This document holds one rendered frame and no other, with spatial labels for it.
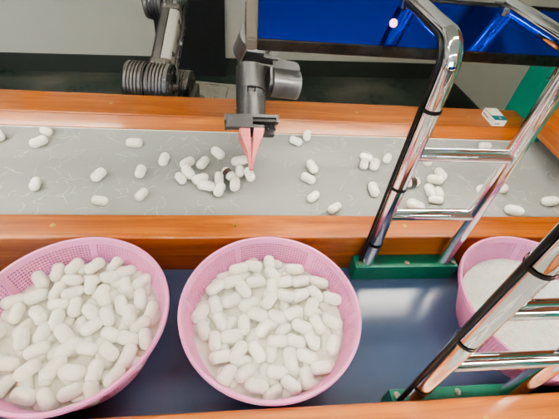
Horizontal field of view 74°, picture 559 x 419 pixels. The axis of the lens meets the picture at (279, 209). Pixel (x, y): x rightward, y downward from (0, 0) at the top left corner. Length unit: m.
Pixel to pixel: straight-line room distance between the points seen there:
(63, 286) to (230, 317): 0.26
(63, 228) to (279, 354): 0.41
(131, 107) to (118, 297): 0.52
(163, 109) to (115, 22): 1.92
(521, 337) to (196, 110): 0.80
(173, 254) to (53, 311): 0.19
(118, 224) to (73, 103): 0.43
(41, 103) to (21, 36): 2.03
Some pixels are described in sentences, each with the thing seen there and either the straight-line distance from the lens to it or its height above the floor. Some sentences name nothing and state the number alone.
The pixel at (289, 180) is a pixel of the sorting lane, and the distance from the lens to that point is 0.79.
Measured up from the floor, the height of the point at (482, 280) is 0.73.
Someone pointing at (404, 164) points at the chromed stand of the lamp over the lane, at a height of 0.95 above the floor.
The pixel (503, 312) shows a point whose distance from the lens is 0.39.
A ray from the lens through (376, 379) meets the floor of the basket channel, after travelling 0.65.
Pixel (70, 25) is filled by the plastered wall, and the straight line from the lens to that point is 2.94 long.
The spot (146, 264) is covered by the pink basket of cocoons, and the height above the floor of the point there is 0.75.
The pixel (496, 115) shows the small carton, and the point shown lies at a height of 0.79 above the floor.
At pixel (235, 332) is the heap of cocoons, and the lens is 0.56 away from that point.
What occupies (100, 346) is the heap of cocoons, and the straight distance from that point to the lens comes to 0.59.
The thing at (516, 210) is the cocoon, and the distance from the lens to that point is 0.90.
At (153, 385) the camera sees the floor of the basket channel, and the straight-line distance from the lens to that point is 0.62.
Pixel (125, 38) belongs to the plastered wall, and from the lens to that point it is 2.88.
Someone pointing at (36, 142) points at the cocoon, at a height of 0.76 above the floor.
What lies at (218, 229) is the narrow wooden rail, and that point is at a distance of 0.65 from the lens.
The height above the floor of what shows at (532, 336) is 0.74.
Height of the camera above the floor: 1.25
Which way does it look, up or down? 45 degrees down
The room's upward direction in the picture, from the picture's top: 7 degrees clockwise
